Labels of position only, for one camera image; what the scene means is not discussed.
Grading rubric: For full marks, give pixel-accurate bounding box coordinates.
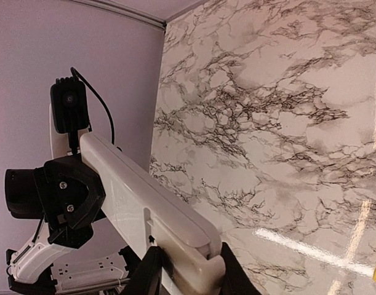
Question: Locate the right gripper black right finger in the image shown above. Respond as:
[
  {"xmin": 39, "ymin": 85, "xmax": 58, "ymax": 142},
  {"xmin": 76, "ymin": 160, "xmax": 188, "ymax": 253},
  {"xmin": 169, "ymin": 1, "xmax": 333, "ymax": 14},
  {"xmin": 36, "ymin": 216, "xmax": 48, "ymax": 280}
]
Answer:
[{"xmin": 220, "ymin": 242, "xmax": 261, "ymax": 295}]

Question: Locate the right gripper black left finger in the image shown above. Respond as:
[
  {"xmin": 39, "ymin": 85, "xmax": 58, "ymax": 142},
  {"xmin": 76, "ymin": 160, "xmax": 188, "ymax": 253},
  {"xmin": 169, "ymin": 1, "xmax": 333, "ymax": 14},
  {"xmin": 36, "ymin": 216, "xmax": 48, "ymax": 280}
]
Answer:
[{"xmin": 121, "ymin": 246, "xmax": 162, "ymax": 295}]

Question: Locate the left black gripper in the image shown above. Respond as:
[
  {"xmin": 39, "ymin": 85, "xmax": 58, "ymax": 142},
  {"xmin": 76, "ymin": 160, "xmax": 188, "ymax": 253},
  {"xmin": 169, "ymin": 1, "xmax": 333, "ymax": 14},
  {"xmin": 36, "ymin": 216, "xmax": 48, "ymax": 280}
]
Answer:
[{"xmin": 34, "ymin": 155, "xmax": 106, "ymax": 248}]

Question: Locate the white remote control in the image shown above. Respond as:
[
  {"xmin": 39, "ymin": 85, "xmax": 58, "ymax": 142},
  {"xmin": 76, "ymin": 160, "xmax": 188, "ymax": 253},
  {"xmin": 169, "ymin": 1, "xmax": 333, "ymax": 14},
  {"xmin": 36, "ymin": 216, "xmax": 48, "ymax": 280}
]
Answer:
[{"xmin": 80, "ymin": 132, "xmax": 225, "ymax": 294}]

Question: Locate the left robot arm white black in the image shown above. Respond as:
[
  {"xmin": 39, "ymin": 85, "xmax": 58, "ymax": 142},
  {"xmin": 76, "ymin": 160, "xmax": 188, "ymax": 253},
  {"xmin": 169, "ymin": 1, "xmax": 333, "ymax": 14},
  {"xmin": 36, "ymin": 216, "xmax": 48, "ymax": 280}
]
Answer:
[{"xmin": 4, "ymin": 154, "xmax": 106, "ymax": 294}]

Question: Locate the front aluminium rail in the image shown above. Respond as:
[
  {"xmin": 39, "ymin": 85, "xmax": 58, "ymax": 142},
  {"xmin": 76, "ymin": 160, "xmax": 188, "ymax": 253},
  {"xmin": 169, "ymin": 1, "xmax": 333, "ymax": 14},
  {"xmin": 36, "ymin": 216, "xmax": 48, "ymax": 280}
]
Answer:
[{"xmin": 51, "ymin": 253, "xmax": 129, "ymax": 294}]

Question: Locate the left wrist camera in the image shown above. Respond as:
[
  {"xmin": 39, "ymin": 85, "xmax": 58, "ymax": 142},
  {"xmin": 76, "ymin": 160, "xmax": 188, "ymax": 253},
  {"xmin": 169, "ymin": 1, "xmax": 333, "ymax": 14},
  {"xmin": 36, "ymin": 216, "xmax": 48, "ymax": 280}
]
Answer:
[{"xmin": 50, "ymin": 76, "xmax": 89, "ymax": 134}]

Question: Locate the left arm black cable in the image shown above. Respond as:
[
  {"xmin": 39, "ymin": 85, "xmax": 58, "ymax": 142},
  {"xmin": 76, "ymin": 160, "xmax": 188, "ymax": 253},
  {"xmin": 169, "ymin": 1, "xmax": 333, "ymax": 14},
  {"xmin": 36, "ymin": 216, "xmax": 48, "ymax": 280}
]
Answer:
[{"xmin": 70, "ymin": 66, "xmax": 116, "ymax": 145}]

